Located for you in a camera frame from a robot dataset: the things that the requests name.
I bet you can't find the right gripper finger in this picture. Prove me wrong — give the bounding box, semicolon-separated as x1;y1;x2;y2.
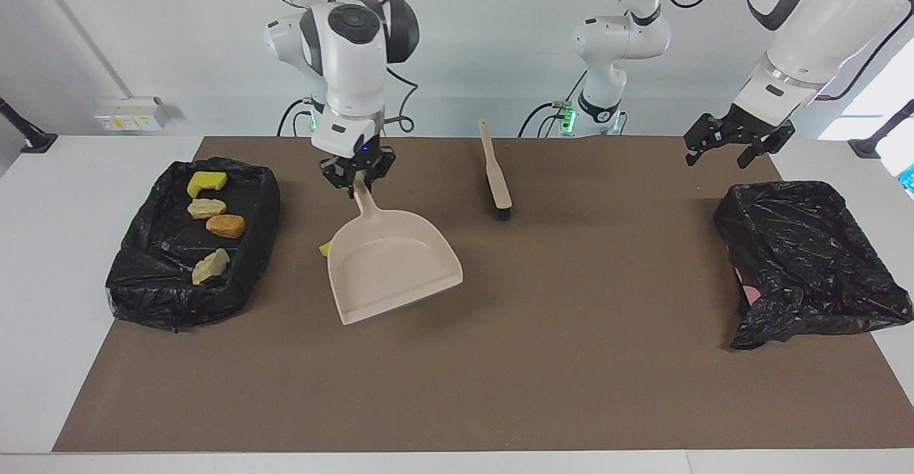
364;149;396;191
319;160;356;200

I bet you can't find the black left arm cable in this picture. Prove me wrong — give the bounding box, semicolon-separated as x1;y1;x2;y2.
661;0;914;102

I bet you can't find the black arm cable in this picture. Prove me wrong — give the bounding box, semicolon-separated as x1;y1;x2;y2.
661;0;914;102
246;0;420;134

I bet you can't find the black base cable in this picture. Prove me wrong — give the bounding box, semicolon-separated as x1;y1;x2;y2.
518;101;572;138
277;98;315;137

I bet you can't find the black clamp stand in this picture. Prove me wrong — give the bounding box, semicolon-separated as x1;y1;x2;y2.
0;97;58;154
848;99;914;159

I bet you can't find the black bag lined bin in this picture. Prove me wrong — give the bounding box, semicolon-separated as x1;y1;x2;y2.
105;158;281;332

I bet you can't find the black bag over pink bin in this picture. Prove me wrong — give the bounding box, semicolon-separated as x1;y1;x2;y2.
713;180;914;351

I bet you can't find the brown table mat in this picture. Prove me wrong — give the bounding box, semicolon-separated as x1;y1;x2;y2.
52;136;914;453

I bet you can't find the white wall power outlet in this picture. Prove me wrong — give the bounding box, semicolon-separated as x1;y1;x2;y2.
94;97;171;132

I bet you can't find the beige hand brush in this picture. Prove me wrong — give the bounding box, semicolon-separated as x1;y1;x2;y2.
477;119;513;221

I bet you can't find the beige plastic dustpan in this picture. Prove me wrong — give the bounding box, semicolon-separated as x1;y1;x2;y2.
326;173;463;326

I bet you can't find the brown fried nugget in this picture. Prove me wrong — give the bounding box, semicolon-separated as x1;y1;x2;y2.
206;215;247;240

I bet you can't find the black left base cable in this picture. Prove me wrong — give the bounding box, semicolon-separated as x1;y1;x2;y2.
518;101;572;138

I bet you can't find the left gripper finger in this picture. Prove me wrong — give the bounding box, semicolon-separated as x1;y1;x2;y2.
683;114;725;166
738;124;795;169

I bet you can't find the pale bread piece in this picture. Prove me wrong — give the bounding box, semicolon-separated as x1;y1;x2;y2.
191;248;231;286

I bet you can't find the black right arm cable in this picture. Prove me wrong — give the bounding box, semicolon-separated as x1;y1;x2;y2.
246;0;420;134

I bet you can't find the notched yellow foam chunk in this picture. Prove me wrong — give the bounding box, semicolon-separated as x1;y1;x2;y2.
186;171;229;199

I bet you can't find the black right base cable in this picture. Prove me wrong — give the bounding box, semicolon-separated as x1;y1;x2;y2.
277;98;315;137

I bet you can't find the orange crusted bread piece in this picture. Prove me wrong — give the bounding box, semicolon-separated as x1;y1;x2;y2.
187;198;228;221

